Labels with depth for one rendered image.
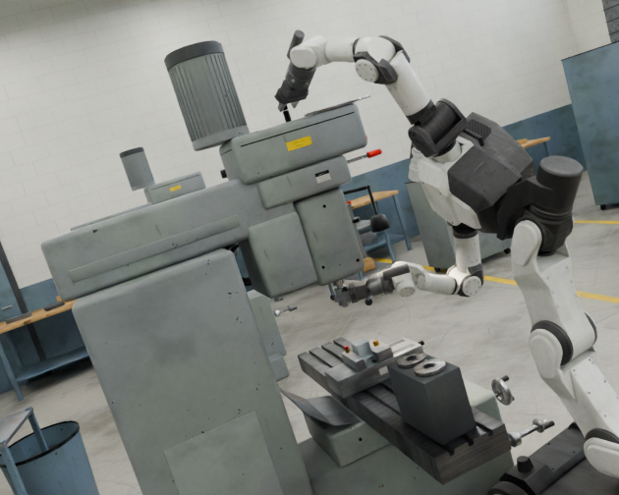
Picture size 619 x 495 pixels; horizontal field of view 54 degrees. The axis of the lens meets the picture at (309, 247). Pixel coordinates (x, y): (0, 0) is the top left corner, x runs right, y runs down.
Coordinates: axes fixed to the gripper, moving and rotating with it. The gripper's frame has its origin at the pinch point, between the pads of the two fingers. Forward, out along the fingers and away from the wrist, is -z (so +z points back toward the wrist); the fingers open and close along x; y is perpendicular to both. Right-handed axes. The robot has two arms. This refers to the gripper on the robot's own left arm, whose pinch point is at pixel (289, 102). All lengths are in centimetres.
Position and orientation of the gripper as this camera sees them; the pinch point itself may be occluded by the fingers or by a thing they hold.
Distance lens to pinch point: 215.7
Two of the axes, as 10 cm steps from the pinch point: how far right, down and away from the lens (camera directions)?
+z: 3.0, -5.0, -8.2
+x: 8.0, -3.3, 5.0
